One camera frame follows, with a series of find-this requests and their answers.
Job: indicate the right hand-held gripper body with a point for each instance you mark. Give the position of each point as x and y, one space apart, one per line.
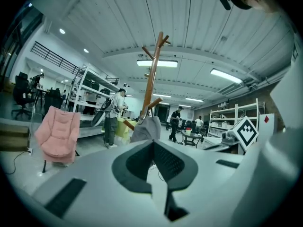
247 132

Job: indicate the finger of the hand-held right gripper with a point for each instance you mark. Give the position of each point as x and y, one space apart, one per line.
213 142

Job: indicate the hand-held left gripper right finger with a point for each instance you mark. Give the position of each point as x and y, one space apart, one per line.
203 181

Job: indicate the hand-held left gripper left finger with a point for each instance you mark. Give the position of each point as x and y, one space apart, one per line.
99 174

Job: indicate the grey baseball cap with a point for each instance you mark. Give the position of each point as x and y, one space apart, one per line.
146 130

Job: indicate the brown wooden coat stand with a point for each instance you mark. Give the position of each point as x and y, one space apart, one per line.
152 74

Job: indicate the white metal shelf rack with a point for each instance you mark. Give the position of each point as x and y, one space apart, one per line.
81 89
236 112

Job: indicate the white board with red diamond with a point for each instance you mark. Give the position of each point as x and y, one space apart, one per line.
266 126

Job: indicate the black low table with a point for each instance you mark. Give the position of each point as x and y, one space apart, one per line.
191 135

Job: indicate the green cloth table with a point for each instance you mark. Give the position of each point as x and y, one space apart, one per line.
123 126

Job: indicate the white and black backpack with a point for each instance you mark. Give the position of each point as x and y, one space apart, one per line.
99 117

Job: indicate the pink armchair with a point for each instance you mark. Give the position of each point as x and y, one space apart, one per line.
59 131

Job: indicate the person's beige clothing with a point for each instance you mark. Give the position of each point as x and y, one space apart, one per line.
291 91

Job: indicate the rectangular ceiling light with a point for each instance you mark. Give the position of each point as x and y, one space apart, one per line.
226 75
165 63

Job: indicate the white socket box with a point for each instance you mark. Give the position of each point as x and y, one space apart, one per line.
30 151

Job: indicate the wooden step platform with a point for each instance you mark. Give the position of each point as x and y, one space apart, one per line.
14 138

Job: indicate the black office chair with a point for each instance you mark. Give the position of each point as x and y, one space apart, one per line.
21 93

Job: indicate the black railing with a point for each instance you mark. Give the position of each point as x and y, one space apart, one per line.
54 57

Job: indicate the black head camera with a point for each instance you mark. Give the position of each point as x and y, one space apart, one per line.
223 0

